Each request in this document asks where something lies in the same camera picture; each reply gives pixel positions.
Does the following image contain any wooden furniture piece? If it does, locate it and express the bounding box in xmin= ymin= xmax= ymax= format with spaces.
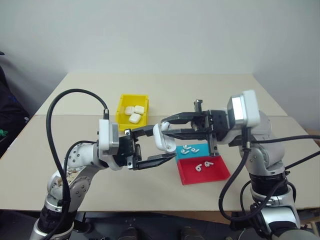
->
xmin=299 ymin=209 xmax=320 ymax=231

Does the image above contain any red plastic tray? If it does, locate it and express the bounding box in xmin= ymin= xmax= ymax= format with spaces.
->
xmin=176 ymin=155 xmax=231 ymax=186

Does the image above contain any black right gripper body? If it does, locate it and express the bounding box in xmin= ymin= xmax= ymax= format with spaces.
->
xmin=193 ymin=99 xmax=232 ymax=157

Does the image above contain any blue plastic tray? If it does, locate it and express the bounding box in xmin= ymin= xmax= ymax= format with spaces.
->
xmin=175 ymin=143 xmax=214 ymax=161

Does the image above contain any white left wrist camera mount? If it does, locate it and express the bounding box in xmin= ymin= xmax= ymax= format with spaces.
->
xmin=98 ymin=119 xmax=121 ymax=156

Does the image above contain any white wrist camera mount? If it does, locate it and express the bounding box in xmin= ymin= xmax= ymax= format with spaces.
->
xmin=98 ymin=119 xmax=121 ymax=156
xmin=226 ymin=89 xmax=261 ymax=129

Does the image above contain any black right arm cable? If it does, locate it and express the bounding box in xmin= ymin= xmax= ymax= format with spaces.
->
xmin=249 ymin=134 xmax=320 ymax=146
xmin=218 ymin=126 xmax=270 ymax=222

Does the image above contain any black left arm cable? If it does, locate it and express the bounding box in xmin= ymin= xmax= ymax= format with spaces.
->
xmin=45 ymin=88 xmax=111 ymax=240

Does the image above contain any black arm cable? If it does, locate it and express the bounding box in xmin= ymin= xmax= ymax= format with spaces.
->
xmin=249 ymin=134 xmax=320 ymax=146
xmin=218 ymin=126 xmax=270 ymax=222
xmin=45 ymin=88 xmax=111 ymax=240

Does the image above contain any black table frame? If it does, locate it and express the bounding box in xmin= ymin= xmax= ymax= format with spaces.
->
xmin=74 ymin=211 xmax=241 ymax=240

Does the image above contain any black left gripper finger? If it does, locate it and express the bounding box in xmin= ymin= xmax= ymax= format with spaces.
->
xmin=130 ymin=123 xmax=158 ymax=139
xmin=136 ymin=152 xmax=177 ymax=171

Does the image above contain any yellow plastic bin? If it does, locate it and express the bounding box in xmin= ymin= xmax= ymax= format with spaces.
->
xmin=115 ymin=93 xmax=150 ymax=132

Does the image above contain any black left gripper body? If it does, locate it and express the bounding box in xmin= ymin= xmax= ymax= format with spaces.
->
xmin=113 ymin=129 xmax=143 ymax=171

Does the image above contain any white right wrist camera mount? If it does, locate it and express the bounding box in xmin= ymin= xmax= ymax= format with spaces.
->
xmin=226 ymin=89 xmax=261 ymax=129

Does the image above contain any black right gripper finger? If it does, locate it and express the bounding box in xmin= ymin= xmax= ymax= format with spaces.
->
xmin=161 ymin=111 xmax=209 ymax=126
xmin=163 ymin=127 xmax=209 ymax=143

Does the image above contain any dark rounded shape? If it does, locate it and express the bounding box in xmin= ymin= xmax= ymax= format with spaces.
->
xmin=119 ymin=225 xmax=141 ymax=240

